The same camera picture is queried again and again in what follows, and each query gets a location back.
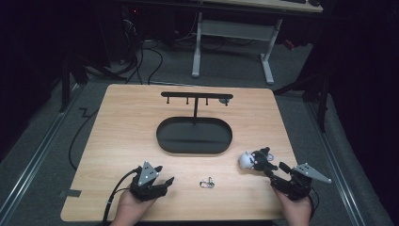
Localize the black computer tower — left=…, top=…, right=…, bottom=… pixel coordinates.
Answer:
left=120, top=5, right=140, bottom=65

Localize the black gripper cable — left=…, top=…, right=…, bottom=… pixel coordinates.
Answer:
left=101, top=167, right=143, bottom=226
left=308, top=187, right=321, bottom=218

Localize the black floor cable bundle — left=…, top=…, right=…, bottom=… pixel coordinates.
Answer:
left=120, top=39, right=165, bottom=86

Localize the thin black floor cable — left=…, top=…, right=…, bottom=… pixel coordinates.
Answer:
left=68, top=106, right=100, bottom=171

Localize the dark metal stand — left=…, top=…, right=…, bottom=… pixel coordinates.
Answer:
left=58, top=51, right=90, bottom=113
left=272, top=70, right=332, bottom=134

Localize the black and white plush keychain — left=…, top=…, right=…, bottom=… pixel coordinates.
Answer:
left=238, top=146, right=279, bottom=172

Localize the person's right hand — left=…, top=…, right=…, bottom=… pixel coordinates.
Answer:
left=273, top=187, right=314, bottom=226

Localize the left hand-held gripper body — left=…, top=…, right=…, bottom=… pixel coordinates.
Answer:
left=129, top=160, right=168, bottom=202

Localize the person's left hand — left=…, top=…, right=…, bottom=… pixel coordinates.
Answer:
left=110, top=187, right=158, bottom=226

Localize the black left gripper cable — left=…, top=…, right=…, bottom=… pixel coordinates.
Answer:
left=101, top=167, right=143, bottom=226

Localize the metal floor rail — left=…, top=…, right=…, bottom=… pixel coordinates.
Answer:
left=304, top=101, right=368, bottom=226
left=0, top=84, right=83, bottom=219

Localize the white frame desk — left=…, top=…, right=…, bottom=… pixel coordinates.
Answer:
left=191, top=0, right=324, bottom=86

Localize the small silver key ring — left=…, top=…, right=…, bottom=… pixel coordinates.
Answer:
left=199, top=176, right=216, bottom=189

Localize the black key rack with tray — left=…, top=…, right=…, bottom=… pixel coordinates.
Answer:
left=155, top=91, right=234, bottom=155

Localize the black tape patch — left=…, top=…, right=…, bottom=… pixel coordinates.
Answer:
left=58, top=188, right=82, bottom=199

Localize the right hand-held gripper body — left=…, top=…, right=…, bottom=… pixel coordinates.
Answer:
left=270, top=162, right=332, bottom=202

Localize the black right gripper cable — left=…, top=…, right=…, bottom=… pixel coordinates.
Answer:
left=308, top=187, right=321, bottom=218

